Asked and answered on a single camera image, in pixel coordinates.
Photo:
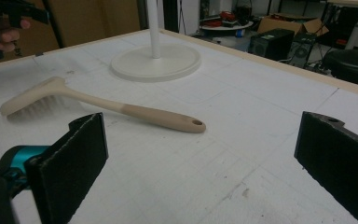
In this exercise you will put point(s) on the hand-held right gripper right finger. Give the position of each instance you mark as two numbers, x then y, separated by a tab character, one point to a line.
338	161

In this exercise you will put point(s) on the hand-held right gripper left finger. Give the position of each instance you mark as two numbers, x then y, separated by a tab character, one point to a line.
70	168

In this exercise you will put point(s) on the brown cardboard sheet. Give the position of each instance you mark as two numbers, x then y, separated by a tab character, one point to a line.
80	21

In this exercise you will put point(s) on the grey computer case with fan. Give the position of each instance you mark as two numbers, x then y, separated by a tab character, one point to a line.
301	49

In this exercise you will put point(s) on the black computer tower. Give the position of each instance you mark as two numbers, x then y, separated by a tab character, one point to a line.
272	44

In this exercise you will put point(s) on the white lamp stand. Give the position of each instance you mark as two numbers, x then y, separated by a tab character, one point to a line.
155	60

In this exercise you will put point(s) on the open cardboard box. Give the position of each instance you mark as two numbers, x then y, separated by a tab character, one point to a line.
292	24

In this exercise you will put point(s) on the round white side table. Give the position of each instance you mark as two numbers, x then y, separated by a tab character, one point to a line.
227	27

